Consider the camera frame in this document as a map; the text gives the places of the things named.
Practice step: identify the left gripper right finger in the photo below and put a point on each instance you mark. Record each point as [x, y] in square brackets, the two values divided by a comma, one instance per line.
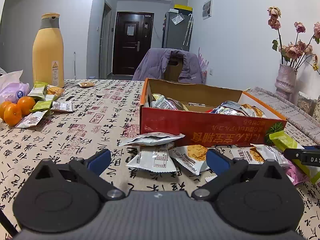
[228, 173]

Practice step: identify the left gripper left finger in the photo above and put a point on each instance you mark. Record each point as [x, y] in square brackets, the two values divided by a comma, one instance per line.
[88, 172]

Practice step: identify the pink snack packet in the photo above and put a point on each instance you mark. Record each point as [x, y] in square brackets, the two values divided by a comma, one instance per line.
[295, 174]

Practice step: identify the green yellow snack packet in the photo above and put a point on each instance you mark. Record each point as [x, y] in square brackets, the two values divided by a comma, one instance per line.
[283, 141]

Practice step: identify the red white noodle packet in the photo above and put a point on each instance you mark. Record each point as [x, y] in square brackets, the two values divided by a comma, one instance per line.
[229, 108]

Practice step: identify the orange cracker snack packet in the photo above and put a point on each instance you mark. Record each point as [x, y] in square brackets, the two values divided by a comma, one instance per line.
[252, 111]

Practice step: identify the white snack packet back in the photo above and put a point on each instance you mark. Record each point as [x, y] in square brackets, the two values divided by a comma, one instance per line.
[153, 158]

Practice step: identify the large silver yellow snack bag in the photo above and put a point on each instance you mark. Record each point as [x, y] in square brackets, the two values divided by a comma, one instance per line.
[162, 102]

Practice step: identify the cracker packet on table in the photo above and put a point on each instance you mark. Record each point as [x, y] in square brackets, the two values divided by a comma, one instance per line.
[192, 157]

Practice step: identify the pink folded runner cloth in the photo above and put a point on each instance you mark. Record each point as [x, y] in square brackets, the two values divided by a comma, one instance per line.
[295, 115]

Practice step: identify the glass jar with grains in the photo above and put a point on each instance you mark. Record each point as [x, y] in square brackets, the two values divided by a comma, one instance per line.
[306, 103]

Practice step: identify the orange cardboard box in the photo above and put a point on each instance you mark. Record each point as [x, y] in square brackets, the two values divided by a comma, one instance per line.
[197, 123]

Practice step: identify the patterned table cloth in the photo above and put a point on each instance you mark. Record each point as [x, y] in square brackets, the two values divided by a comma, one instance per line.
[105, 115]

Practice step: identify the silver snack packet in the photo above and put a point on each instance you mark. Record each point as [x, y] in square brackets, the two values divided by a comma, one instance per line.
[152, 139]

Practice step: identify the pink ceramic vase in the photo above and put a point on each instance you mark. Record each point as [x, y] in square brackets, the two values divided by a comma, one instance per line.
[285, 81]

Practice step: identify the white pink small packet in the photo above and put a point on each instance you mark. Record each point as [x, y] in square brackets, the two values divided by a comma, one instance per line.
[31, 120]

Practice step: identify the small snack near bottle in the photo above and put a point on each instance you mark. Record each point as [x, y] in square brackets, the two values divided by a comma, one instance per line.
[86, 84]

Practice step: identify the orange mandarin back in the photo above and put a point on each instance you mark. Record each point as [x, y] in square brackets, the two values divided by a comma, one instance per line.
[26, 103]

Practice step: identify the orange mandarin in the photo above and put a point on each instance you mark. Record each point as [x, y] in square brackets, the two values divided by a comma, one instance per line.
[26, 103]
[12, 114]
[3, 106]

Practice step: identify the green snack bar packet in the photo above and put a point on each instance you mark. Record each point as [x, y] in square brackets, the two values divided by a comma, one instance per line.
[39, 90]

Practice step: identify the orange mandarin front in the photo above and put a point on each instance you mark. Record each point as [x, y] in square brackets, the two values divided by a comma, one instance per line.
[12, 114]

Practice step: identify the dried pink roses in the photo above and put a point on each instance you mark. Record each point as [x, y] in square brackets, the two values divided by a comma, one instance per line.
[297, 53]

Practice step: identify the orange mandarin left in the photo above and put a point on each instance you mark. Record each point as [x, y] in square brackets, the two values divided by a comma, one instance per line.
[3, 106]

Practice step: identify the wooden chair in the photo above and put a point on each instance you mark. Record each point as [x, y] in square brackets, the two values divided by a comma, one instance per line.
[173, 69]

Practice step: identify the purple jacket on chair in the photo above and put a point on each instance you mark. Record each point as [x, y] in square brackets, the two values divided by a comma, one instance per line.
[155, 61]

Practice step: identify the yellow thermos bottle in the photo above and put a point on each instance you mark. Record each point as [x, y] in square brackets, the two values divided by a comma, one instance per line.
[47, 54]

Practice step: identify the dark entrance door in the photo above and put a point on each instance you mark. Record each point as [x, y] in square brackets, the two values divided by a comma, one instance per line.
[132, 41]

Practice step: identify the grey refrigerator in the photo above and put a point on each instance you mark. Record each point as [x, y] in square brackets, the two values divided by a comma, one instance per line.
[177, 28]

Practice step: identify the yellow box on fridge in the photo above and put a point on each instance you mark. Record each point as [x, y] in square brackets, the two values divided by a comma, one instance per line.
[182, 7]

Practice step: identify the wall picture frame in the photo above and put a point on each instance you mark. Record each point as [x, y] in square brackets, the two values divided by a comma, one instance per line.
[207, 9]

